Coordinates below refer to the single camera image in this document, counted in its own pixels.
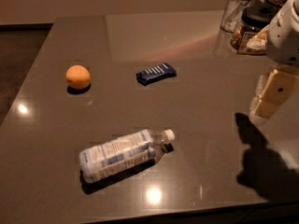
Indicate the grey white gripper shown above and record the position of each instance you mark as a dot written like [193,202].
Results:
[284,42]

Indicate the blue label plastic bottle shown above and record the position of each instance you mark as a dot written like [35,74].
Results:
[123,153]

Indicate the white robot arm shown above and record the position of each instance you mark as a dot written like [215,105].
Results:
[288,13]

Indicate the black lid nut jar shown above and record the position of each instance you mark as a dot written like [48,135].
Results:
[253,20]

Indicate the clear glass cup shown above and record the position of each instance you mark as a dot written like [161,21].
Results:
[232,13]

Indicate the dark blue snack wrapper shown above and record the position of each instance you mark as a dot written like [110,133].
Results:
[155,73]

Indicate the orange fruit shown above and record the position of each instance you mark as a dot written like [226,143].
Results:
[78,77]

